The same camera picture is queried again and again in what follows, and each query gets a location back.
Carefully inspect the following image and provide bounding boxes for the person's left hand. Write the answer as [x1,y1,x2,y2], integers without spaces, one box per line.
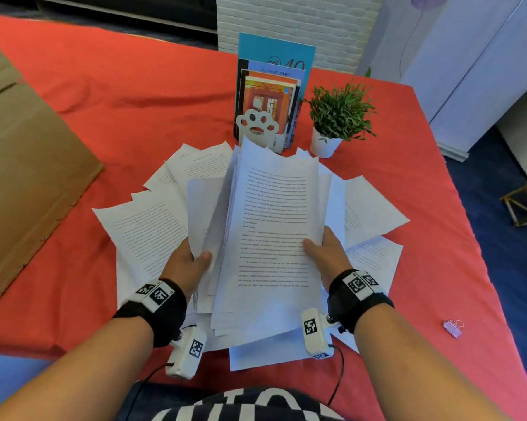
[159,237,213,303]

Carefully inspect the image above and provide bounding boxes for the person's right hand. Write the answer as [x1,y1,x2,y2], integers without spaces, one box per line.
[303,226,353,292]

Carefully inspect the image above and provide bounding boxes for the many printed white papers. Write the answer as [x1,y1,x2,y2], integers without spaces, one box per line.
[92,142,410,372]

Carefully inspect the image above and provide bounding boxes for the gathered white paper stack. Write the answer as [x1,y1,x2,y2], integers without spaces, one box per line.
[186,137,348,351]

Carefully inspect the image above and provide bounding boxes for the lavender binder clip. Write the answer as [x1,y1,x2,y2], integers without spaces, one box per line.
[443,319,465,340]

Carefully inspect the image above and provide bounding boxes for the person's left forearm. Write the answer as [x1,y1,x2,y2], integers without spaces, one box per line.
[0,316,155,421]

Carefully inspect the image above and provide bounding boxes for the person's right forearm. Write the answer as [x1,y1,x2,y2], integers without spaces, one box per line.
[354,303,510,421]

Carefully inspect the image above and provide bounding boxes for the black left wristband with markers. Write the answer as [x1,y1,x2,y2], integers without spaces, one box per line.
[113,278,188,348]

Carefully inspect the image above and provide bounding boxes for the black wristband with markers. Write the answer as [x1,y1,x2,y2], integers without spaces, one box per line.
[113,278,188,348]
[327,269,395,334]

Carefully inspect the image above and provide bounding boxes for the black right wristband with markers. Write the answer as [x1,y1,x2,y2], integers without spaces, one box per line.
[327,269,395,334]

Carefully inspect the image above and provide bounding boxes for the white paw-shaped bookend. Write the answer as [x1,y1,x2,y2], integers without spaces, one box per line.
[235,109,286,154]

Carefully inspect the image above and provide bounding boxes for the small green plant white pot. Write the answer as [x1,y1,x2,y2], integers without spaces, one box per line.
[305,82,377,159]

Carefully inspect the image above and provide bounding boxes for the black and white shirt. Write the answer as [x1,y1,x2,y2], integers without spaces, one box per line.
[122,381,348,421]

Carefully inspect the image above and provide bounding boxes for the brown cardboard sheet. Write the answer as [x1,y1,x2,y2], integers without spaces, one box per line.
[0,30,105,319]

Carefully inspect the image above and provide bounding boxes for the orange house picture book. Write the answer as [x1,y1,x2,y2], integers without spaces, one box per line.
[239,75,299,145]

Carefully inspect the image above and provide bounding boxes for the plain orange book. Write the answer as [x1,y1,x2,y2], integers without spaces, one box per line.
[240,68,303,84]

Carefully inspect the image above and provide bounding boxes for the red tablecloth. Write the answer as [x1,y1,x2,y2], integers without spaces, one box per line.
[0,12,527,421]

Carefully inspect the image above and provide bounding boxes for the white banner with purple flower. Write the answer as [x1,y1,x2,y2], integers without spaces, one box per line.
[355,0,527,123]

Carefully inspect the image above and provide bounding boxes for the white brick pattern panel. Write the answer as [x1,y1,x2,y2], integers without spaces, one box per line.
[215,0,385,74]

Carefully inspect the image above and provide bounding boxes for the black furniture piece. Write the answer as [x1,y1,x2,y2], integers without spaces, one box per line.
[17,0,218,36]

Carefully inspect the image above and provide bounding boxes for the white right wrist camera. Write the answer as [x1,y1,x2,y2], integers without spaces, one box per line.
[301,308,335,360]

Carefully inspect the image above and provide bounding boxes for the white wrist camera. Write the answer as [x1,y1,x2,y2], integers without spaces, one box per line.
[166,326,208,381]
[301,308,335,360]

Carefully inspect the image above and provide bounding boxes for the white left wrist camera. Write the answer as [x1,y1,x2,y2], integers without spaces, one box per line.
[166,326,208,381]

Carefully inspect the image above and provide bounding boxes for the black right camera cable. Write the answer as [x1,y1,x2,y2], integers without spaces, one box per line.
[327,344,345,406]

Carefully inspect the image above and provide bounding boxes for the black camera cable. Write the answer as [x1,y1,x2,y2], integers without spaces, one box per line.
[125,363,176,421]
[327,344,345,406]

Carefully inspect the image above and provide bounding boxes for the black left camera cable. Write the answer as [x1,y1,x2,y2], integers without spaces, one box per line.
[125,363,176,421]

